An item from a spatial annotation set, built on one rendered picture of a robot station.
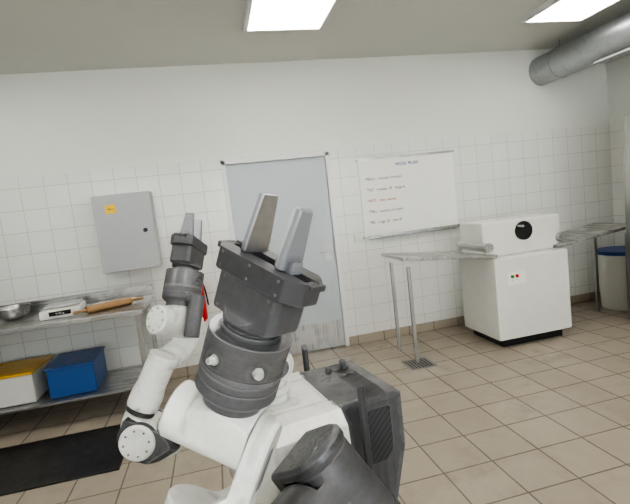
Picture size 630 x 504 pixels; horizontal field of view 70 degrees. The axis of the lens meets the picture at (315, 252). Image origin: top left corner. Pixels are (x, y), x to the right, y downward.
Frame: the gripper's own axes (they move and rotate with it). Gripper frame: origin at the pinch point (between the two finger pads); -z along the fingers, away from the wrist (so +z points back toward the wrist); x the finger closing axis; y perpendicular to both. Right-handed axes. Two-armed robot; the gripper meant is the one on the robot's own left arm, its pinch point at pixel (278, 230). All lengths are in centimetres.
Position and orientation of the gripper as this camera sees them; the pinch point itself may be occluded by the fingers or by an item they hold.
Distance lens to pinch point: 44.2
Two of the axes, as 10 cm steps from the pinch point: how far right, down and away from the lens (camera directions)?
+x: -7.5, -3.6, 5.5
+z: -2.7, 9.3, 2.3
